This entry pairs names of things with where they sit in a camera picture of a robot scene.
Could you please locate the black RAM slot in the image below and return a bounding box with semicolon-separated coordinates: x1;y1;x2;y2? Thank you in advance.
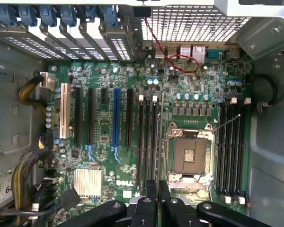
151;94;158;182
219;105;228;194
136;94;145;197
223;97;237;203
144;98;151;187
233;111;240;197

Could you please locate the silver finned heat sink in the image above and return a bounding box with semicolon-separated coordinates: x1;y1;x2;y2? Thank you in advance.
73;168;103;198

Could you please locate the silver CPU socket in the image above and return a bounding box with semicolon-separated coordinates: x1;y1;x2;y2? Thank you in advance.
165;121;216;190

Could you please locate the long black expansion slot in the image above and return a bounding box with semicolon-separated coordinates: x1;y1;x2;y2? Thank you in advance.
74;87;84;146
125;88;134;148
88;87;97;146

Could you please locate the green Dell motherboard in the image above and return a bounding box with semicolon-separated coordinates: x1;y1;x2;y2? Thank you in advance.
46;59;254;215

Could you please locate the blue expansion slot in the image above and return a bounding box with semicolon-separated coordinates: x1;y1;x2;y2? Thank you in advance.
111;87;123;164

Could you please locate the thin metal locking lever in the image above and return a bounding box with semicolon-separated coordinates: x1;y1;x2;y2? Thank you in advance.
211;114;241;133

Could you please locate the grey metal PC case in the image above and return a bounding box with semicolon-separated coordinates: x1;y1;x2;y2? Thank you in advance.
0;0;284;227

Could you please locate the short black expansion slot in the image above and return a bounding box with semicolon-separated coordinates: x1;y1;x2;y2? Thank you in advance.
100;87;109;105

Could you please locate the white expansion slot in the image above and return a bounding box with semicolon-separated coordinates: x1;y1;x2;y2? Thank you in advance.
59;82;72;140

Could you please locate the power supply with white label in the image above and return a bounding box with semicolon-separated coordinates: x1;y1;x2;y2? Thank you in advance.
0;174;16;210

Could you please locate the white power connector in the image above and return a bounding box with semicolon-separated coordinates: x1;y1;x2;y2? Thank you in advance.
39;72;56;90

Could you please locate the silver network port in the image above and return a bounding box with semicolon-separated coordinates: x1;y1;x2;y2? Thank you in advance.
191;44;206;63

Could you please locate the blue serial port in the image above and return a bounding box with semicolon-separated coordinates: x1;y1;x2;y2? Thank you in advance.
205;49;226;59

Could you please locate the blue slot cover clip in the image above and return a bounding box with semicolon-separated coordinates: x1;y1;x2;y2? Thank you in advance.
39;5;60;28
84;5;99;24
60;5;80;28
0;4;18;26
18;4;39;27
103;5;121;28

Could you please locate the black flat data cable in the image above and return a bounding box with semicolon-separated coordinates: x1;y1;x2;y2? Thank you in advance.
30;179;82;217

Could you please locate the thick multicolour wire bundle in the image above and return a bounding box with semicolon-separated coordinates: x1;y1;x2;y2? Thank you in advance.
10;151;47;227

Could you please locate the black round cable loop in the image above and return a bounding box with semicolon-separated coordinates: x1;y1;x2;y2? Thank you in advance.
249;74;279;112

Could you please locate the red and black wire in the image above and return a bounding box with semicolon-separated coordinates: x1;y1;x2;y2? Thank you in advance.
143;16;200;73

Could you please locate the yellow and black wire bundle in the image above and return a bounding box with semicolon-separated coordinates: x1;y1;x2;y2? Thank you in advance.
18;74;48;113

